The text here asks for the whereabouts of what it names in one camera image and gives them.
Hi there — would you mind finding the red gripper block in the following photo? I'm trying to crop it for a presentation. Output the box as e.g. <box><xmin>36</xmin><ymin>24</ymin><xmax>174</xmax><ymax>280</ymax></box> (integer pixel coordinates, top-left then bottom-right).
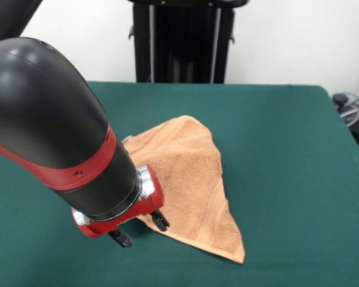
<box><xmin>77</xmin><ymin>165</ymin><xmax>171</xmax><ymax>249</ymax></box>

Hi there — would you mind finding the tan terry towel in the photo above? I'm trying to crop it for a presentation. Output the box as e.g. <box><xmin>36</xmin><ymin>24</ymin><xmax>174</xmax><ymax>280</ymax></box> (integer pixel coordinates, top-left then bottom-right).
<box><xmin>122</xmin><ymin>115</ymin><xmax>246</xmax><ymax>265</ymax></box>

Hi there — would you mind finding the dark green table cloth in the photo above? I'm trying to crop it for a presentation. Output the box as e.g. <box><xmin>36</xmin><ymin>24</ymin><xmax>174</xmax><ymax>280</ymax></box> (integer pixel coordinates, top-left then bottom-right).
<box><xmin>0</xmin><ymin>80</ymin><xmax>359</xmax><ymax>287</ymax></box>

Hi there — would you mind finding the grey chair base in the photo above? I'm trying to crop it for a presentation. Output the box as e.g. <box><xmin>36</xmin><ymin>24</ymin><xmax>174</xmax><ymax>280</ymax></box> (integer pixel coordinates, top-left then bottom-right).
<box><xmin>331</xmin><ymin>91</ymin><xmax>359</xmax><ymax>149</ymax></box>

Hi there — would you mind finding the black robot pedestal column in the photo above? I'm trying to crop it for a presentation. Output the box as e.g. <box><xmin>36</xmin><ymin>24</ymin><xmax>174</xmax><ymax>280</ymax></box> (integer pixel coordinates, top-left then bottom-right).
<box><xmin>128</xmin><ymin>0</ymin><xmax>249</xmax><ymax>84</ymax></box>

